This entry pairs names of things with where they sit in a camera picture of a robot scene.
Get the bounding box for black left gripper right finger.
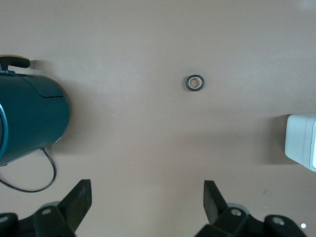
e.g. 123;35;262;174
195;180;306;237

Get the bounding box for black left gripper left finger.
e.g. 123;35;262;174
0;179;92;237

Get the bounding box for black electrical tape roll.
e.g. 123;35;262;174
185;74;205;92

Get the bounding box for grey storage box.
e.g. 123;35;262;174
284;114;316;173

